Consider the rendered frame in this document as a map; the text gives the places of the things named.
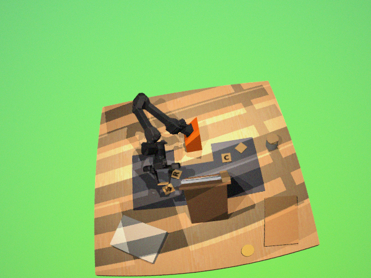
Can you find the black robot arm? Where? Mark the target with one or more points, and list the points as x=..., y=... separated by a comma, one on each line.
x=151, y=133

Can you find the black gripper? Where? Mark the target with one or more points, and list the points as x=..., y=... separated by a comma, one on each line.
x=171, y=168

